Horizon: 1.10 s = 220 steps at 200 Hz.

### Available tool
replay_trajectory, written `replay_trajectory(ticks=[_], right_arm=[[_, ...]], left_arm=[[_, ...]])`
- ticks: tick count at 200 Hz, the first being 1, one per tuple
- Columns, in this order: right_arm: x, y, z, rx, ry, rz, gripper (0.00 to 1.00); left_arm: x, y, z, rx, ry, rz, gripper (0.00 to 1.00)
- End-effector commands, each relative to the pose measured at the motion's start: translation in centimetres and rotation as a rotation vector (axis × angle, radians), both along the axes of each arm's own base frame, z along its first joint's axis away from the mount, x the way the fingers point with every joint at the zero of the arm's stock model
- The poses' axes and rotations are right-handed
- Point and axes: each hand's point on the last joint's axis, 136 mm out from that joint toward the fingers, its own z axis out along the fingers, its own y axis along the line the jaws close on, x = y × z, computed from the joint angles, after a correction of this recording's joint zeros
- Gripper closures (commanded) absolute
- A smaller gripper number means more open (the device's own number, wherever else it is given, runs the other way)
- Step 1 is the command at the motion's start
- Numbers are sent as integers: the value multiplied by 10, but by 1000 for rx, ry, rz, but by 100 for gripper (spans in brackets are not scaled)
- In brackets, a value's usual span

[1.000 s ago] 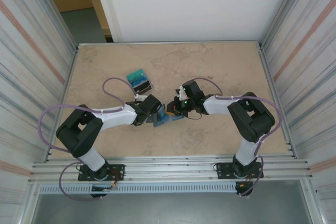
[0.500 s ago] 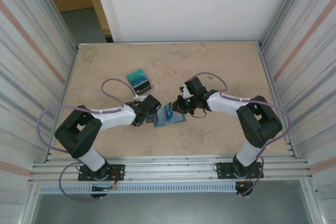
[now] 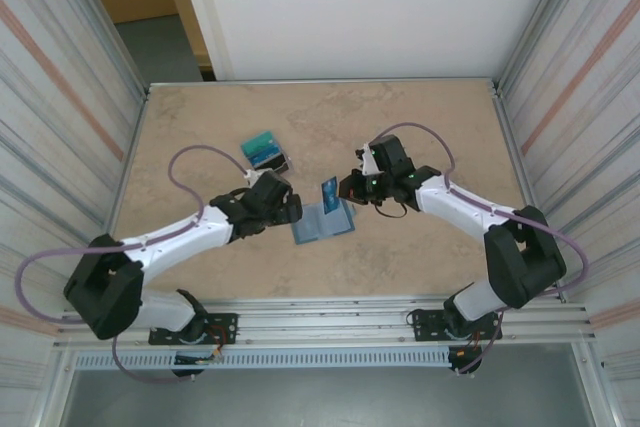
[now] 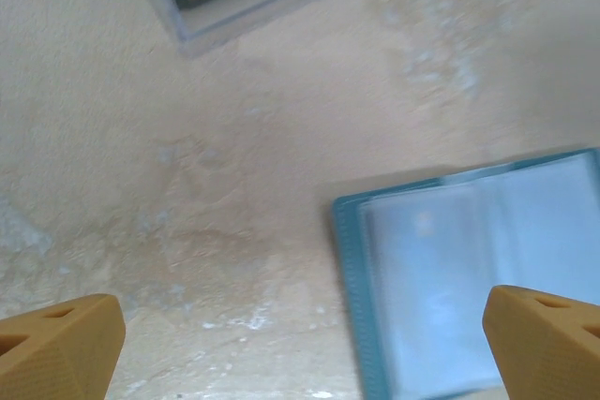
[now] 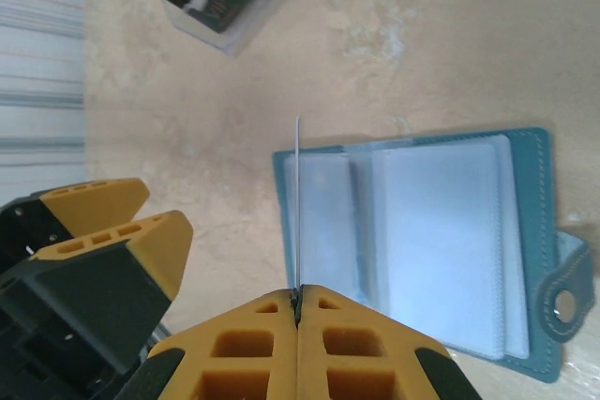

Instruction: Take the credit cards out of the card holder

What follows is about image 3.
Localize black credit card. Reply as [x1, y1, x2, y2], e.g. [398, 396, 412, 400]
[258, 156, 291, 173]

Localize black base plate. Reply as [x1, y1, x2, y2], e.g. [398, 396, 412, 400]
[148, 312, 239, 347]
[410, 307, 503, 343]

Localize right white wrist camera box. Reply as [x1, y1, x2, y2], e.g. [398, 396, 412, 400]
[354, 145, 385, 174]

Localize stack of teal cards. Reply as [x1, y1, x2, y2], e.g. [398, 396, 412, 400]
[239, 130, 293, 182]

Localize wide aluminium extrusion rail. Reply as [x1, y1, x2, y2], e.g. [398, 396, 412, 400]
[53, 296, 599, 352]

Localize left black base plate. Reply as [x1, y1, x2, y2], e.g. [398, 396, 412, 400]
[148, 312, 239, 347]

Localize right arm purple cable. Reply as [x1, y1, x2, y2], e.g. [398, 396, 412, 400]
[369, 121, 590, 377]

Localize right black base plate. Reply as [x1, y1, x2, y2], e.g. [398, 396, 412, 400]
[410, 307, 503, 343]

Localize grey slotted cable duct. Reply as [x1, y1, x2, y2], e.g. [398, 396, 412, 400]
[73, 349, 451, 371]

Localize teal credit card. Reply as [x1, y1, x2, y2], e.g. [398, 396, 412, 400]
[240, 131, 276, 155]

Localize thin aluminium table rail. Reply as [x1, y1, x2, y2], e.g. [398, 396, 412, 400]
[147, 77, 500, 89]

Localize red black power wires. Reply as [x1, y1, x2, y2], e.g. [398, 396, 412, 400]
[447, 329, 484, 364]
[207, 324, 236, 364]

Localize blue card holder wallet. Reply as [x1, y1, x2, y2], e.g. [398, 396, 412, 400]
[291, 201, 358, 247]

